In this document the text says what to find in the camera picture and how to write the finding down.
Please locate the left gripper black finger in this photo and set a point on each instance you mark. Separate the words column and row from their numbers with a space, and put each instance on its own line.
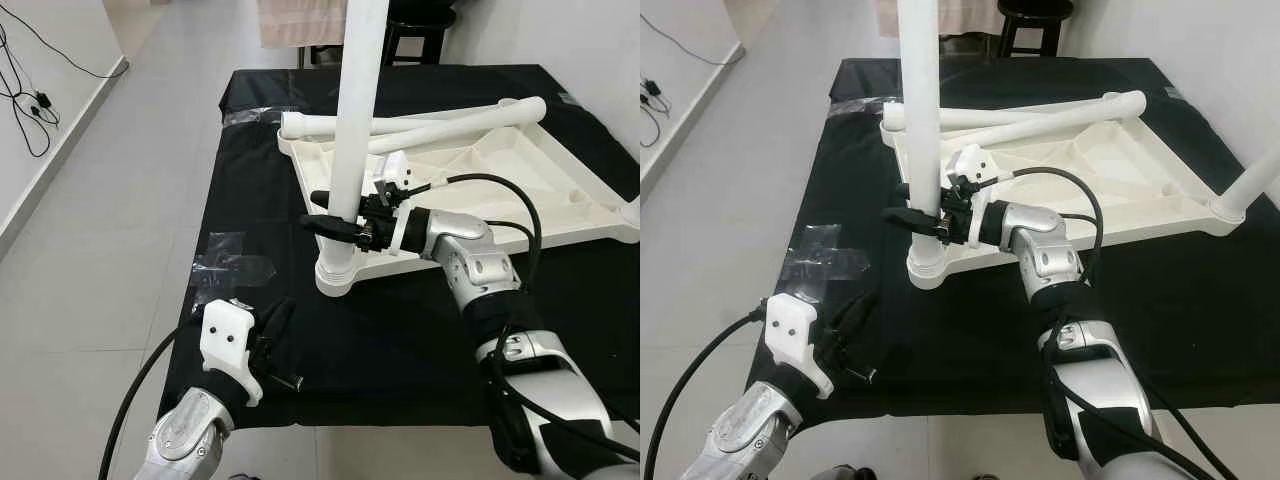
column 858, row 310
column 276, row 318

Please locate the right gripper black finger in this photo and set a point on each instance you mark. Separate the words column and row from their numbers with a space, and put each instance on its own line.
column 328, row 226
column 322, row 198
column 908, row 219

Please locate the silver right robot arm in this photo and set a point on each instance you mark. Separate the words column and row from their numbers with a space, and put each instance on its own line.
column 1040, row 250
column 470, row 260

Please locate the crumpled clear tape patch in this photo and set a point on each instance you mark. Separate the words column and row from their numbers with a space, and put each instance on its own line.
column 230, row 268
column 825, row 262

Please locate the black tablecloth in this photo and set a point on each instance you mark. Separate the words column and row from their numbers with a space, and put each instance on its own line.
column 400, row 330
column 960, row 330

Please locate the clear tape strip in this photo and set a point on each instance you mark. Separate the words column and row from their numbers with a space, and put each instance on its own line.
column 255, row 115
column 855, row 106

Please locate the white plastic table top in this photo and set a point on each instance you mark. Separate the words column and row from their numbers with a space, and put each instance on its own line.
column 520, row 170
column 1110, row 160

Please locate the beige fringed cloth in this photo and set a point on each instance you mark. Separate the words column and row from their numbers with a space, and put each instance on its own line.
column 965, row 15
column 300, row 20

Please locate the black round stool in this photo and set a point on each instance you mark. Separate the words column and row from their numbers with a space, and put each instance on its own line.
column 420, row 15
column 1035, row 8

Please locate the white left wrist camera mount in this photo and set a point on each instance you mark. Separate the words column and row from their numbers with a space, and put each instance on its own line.
column 792, row 335
column 225, row 340

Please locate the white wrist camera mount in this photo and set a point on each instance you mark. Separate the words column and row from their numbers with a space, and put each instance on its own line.
column 393, row 168
column 968, row 162
column 225, row 340
column 792, row 335

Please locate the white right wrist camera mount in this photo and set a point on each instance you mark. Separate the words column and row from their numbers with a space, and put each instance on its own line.
column 968, row 162
column 393, row 168

